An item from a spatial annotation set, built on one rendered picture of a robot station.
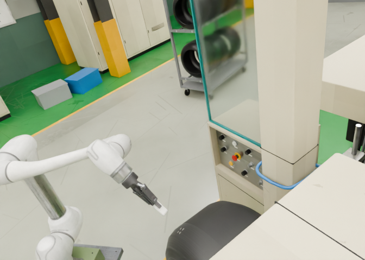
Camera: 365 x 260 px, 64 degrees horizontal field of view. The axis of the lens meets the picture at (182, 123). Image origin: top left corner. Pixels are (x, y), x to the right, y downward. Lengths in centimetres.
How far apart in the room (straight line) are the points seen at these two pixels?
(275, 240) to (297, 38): 46
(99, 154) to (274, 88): 77
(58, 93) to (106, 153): 511
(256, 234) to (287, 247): 6
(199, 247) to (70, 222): 114
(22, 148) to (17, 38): 726
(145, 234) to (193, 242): 202
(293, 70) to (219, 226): 55
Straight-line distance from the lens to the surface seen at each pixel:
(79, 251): 214
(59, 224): 197
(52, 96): 633
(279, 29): 79
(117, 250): 216
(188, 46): 470
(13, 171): 154
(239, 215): 104
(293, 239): 63
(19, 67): 889
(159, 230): 300
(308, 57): 83
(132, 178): 130
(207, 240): 99
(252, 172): 189
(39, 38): 903
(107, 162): 127
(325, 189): 72
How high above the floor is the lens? 229
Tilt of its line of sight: 32 degrees down
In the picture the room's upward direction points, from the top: 12 degrees counter-clockwise
